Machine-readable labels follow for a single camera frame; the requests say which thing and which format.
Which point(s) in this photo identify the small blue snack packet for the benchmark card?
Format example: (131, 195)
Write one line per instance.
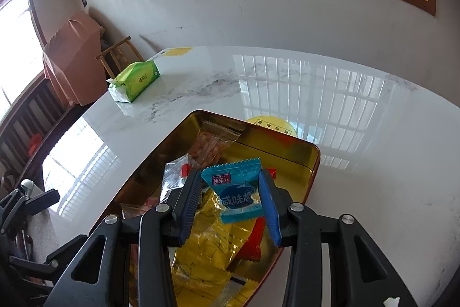
(233, 199)

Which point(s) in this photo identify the small orange snack bag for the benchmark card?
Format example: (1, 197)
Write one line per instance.
(134, 210)

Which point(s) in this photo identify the side window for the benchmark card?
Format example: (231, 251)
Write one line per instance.
(18, 41)

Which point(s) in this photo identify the gold-lined red tin box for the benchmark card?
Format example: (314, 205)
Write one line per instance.
(287, 163)

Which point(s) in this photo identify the yellow foil snack packet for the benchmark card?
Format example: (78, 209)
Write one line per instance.
(201, 274)
(215, 238)

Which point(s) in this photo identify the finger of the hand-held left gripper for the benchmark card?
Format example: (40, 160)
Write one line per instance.
(36, 263)
(41, 202)

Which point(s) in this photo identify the grey silver snack packet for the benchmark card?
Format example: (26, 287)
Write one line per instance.
(174, 177)

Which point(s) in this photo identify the clear bag of fried snacks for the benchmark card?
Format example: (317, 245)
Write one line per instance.
(208, 148)

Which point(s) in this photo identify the green tissue pack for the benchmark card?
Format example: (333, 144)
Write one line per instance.
(138, 78)

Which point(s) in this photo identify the round yellow sticker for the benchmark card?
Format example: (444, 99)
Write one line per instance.
(269, 123)

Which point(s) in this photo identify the dark wooden bench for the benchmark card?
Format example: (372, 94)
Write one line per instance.
(32, 120)

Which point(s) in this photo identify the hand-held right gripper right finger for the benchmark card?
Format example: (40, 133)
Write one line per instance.
(269, 210)

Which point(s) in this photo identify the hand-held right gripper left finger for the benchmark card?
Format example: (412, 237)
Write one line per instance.
(190, 206)

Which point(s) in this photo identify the red snack packet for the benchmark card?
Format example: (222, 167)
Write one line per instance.
(253, 242)

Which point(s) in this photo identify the white paper scrap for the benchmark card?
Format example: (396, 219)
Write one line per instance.
(391, 302)

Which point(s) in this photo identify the wooden chair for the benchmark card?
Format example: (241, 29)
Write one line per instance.
(118, 51)

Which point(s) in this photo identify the yellow rectangular sticker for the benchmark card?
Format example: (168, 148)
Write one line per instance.
(176, 51)

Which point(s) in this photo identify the pink cloth-covered cabinet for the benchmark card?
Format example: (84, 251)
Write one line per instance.
(72, 59)

